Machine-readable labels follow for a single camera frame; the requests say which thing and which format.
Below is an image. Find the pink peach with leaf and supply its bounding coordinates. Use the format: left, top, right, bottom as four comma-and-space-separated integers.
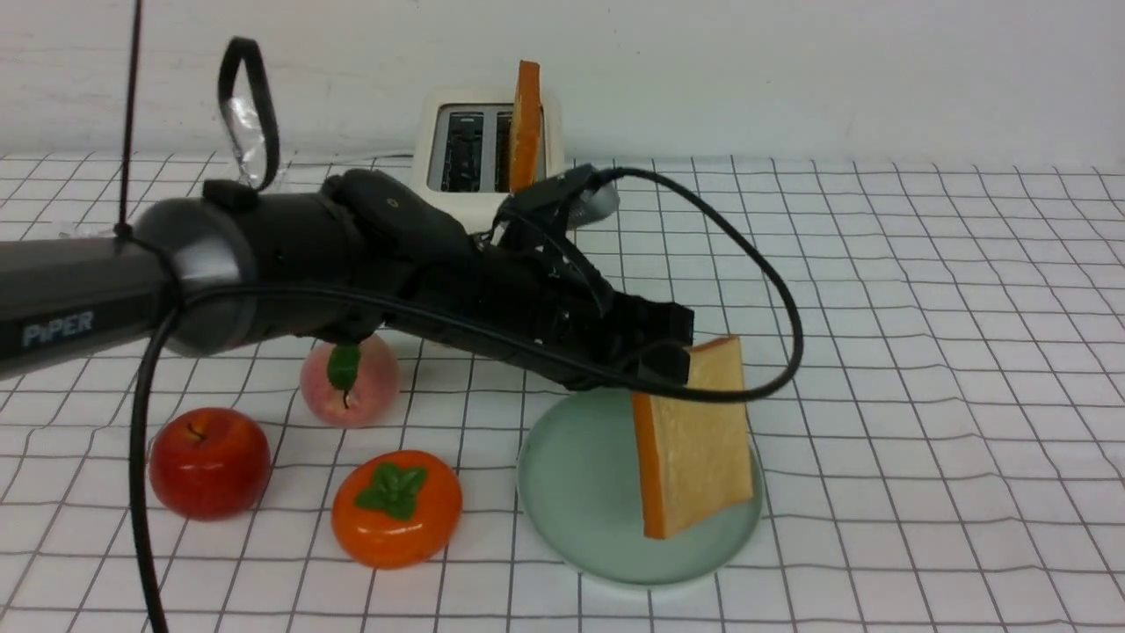
299, 335, 399, 428

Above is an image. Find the red apple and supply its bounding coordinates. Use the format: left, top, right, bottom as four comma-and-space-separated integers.
149, 406, 271, 521

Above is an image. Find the cream two-slot toaster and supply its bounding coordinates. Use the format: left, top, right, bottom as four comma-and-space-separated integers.
410, 87, 515, 233

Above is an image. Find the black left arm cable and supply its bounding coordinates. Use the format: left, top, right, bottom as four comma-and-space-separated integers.
117, 0, 806, 633

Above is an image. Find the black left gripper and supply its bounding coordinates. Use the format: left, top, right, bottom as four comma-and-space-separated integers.
413, 237, 695, 391

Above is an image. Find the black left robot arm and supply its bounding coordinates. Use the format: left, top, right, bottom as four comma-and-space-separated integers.
1, 169, 693, 386

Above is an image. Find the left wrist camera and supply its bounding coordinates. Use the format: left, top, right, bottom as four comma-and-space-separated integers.
491, 164, 621, 230

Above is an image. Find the light green round plate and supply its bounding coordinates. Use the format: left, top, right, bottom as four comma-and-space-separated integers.
518, 389, 764, 589

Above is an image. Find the orange persimmon with green leaf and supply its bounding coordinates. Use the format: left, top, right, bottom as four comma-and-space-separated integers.
330, 450, 464, 570

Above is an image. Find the toasted bread slice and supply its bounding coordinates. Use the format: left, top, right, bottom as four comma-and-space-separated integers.
631, 335, 756, 540
509, 60, 542, 193

